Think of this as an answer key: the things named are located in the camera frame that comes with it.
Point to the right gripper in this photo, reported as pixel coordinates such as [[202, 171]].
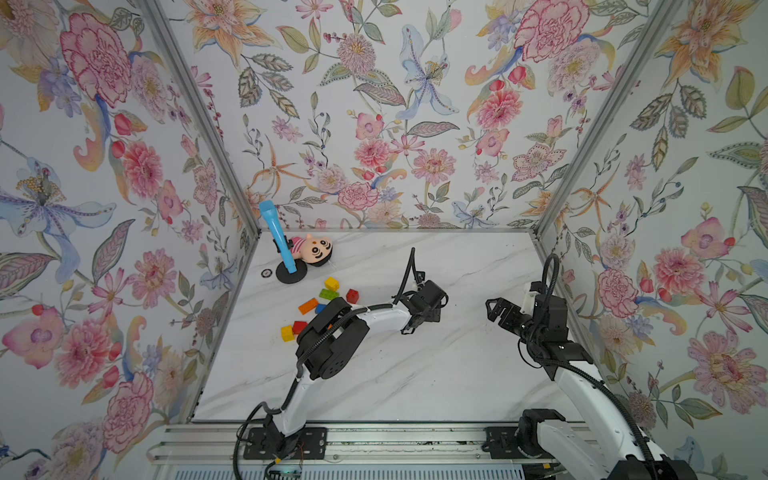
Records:
[[513, 312]]

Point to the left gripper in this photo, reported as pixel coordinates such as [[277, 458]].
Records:
[[434, 314]]

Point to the orange lego plate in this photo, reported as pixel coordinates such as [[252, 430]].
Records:
[[308, 306]]

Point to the small red lego brick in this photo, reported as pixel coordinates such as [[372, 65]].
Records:
[[298, 327]]

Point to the small yellow lego brick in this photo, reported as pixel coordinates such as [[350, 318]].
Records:
[[287, 334]]

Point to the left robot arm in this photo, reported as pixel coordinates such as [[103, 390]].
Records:
[[332, 338]]

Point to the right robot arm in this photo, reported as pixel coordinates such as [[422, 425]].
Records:
[[621, 450]]

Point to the red square lego brick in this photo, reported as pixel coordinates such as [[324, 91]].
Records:
[[352, 296]]

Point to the lime green flat lego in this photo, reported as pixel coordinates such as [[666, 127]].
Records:
[[327, 294]]

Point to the plush doll head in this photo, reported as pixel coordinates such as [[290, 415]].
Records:
[[314, 251]]

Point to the black round stand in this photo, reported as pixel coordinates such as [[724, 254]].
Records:
[[284, 277]]

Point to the blue tube on stand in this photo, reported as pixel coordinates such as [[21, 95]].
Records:
[[270, 215]]

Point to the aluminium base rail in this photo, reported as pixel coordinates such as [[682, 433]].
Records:
[[347, 450]]

